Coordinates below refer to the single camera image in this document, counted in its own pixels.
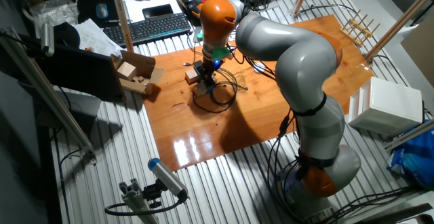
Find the black flat panel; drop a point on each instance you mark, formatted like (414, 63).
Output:
(78, 71)

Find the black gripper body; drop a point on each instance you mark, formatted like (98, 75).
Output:
(211, 68)

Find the white drawer box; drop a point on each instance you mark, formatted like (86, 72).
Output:
(393, 105)

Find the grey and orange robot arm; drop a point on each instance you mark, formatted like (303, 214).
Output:
(305, 64)

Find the silver bar camera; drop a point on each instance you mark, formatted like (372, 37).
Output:
(47, 37)

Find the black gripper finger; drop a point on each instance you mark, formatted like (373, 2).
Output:
(204, 79)
(212, 80)

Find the black camera ball mount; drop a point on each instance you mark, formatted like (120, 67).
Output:
(152, 193)

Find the torn cardboard box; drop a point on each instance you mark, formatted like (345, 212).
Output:
(139, 64)

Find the aluminium frame beam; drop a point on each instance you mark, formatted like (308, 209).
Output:
(410, 134)
(51, 98)

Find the black fabric cap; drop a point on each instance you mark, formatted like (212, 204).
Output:
(66, 34)

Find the brown cardboard sheet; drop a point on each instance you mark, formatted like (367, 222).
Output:
(420, 54)

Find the grey metal box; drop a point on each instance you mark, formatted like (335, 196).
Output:
(78, 108)

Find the wooden peg rack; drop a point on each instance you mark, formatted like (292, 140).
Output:
(356, 30)

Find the blue plastic bag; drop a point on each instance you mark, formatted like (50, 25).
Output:
(415, 159)

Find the short aluminium profile stand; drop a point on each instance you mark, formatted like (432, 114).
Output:
(135, 200)

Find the white paper sheet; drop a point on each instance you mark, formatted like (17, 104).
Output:
(152, 0)

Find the black USB docking station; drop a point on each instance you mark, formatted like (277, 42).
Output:
(197, 68)

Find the black mouse pad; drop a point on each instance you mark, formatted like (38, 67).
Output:
(86, 10)

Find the silver camera with blue end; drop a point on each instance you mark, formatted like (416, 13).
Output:
(166, 178)

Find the dark metal beam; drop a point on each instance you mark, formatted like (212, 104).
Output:
(396, 215)

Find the grey computer mouse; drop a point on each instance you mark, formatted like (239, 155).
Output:
(101, 11)

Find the loose white paper pile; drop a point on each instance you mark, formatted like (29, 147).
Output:
(93, 37)

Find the black computer keyboard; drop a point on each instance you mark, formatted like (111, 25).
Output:
(142, 30)

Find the green printed wrist mount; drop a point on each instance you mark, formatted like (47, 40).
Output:
(220, 52)

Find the clear plastic bag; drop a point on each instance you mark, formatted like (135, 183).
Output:
(51, 12)

